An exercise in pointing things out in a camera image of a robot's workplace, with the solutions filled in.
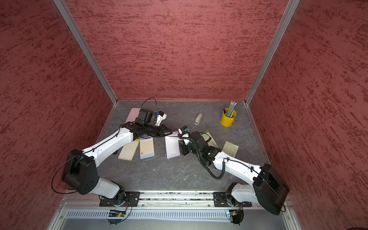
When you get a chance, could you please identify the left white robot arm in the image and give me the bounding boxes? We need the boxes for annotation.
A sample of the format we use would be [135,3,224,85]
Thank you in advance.
[59,109,172,206]

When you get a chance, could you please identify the green memo pad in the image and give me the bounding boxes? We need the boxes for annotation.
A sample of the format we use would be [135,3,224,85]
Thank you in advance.
[200,130,219,148]

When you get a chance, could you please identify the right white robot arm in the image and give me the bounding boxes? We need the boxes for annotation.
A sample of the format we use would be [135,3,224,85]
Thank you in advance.
[178,128,290,215]

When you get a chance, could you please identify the aluminium rail frame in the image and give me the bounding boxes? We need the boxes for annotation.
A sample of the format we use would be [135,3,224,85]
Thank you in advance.
[47,189,301,230]

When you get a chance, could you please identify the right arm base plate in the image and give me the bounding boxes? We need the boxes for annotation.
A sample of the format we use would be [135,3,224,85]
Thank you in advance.
[213,192,252,208]

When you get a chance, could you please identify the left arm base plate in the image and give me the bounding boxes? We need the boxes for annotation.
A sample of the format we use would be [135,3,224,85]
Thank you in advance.
[99,191,141,208]

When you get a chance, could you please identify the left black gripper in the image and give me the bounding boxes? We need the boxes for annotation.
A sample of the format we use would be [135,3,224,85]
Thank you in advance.
[144,123,173,138]

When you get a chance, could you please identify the pink pencil case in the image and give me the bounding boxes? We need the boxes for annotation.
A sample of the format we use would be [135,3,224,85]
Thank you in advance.
[125,107,141,123]

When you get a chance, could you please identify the yellow-top beige memo pad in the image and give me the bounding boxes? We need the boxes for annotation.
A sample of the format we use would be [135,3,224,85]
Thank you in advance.
[118,140,140,161]

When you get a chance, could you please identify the torn green memo page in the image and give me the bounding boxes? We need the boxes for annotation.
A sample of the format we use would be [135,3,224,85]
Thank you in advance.
[222,141,239,158]

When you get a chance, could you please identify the blue-edged beige memo pad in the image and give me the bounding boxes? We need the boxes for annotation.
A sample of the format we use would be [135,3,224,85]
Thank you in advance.
[140,138,155,160]

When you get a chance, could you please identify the bundle of pencils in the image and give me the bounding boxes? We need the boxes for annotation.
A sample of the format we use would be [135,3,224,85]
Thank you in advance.
[225,101,237,118]

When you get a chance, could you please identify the yellow pencil cup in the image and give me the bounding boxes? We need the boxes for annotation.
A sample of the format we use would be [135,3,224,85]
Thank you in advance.
[220,108,237,127]

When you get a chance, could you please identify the purple grid memo pad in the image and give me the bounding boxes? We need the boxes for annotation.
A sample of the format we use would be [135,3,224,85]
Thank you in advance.
[165,131,180,159]

